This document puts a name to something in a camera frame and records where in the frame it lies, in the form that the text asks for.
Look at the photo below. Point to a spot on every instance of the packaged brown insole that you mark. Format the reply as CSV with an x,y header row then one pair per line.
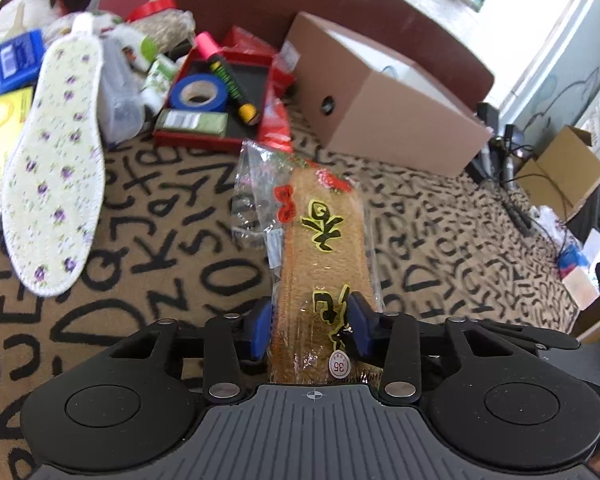
x,y
314,227

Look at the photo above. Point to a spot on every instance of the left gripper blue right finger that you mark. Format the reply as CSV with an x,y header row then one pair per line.
x,y
364,323

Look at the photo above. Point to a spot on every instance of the white green tube bottle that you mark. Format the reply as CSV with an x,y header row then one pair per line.
x,y
158,83

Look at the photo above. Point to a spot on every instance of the blue tape roll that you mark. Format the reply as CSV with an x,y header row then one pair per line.
x,y
199,93

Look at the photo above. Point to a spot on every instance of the white floral insole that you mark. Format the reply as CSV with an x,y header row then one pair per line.
x,y
53,184

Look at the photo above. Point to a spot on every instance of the red shallow tray box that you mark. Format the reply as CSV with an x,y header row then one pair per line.
x,y
255,71

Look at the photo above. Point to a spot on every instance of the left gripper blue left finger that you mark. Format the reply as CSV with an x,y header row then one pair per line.
x,y
256,331

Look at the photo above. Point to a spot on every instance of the small green box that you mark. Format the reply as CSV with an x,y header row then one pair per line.
x,y
185,121

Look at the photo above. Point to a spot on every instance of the dark brown headboard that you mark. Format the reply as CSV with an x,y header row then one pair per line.
x,y
394,23

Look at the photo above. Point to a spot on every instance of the open cardboard box at right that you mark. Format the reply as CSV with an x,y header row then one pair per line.
x,y
564,175

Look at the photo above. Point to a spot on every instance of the black tripod stand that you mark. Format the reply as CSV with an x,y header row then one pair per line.
x,y
494,165

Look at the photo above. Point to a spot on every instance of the large brown cardboard box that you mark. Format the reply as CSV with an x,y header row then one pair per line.
x,y
367,100

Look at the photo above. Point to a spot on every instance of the red plastic packet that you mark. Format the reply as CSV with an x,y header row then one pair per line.
x,y
275,131

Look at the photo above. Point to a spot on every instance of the blue plastic case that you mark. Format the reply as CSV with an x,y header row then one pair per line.
x,y
20,60

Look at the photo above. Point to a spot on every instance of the clear plastic bag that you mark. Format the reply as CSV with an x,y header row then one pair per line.
x,y
120,110

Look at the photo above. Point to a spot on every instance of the pink capped black marker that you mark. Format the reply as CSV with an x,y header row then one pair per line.
x,y
220,67

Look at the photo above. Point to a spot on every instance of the red lidded jar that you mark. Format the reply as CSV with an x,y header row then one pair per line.
x,y
164,23

